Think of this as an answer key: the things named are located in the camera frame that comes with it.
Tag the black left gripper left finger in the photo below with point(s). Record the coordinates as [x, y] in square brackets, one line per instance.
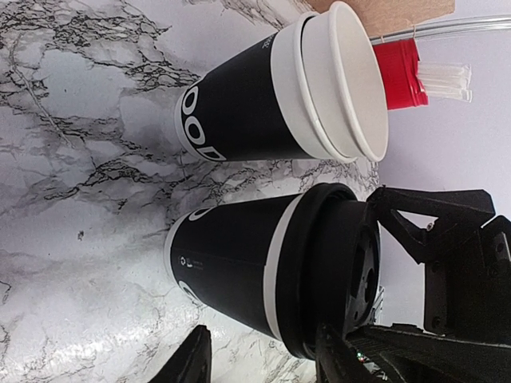
[191, 362]

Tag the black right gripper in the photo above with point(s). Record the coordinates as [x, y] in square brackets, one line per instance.
[466, 247]

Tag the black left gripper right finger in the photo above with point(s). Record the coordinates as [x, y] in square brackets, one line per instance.
[335, 361]

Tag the black plastic cup lid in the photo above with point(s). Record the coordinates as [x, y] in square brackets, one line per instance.
[328, 267]

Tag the black paper coffee cup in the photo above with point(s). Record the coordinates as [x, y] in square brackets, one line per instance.
[227, 258]

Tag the white wrapped stirrers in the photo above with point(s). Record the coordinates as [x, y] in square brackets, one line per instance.
[447, 81]

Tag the red plastic cup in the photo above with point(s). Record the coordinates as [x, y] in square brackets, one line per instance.
[398, 64]

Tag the stacked black paper cups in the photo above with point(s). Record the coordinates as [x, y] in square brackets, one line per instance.
[311, 91]

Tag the brown paper bag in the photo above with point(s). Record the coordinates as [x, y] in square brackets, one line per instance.
[386, 17]

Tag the right aluminium frame post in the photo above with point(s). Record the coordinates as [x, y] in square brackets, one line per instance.
[448, 28]

